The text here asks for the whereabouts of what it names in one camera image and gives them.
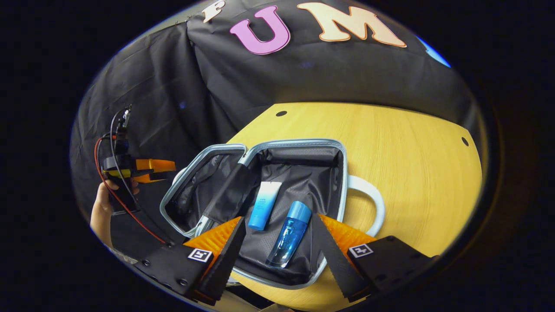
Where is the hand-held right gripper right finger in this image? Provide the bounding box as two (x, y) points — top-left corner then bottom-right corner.
(310, 213), (439, 303)

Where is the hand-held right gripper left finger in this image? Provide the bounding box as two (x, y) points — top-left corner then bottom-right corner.
(132, 216), (247, 306)

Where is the white and blue tube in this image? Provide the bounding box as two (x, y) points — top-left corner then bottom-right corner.
(248, 181), (283, 231)

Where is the pale blue suitcase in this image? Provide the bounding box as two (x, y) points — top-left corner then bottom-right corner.
(159, 138), (386, 290)

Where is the red cable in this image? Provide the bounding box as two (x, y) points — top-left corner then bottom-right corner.
(94, 135), (168, 244)

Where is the black cable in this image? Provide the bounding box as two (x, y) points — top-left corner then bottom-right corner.
(109, 107), (169, 243)

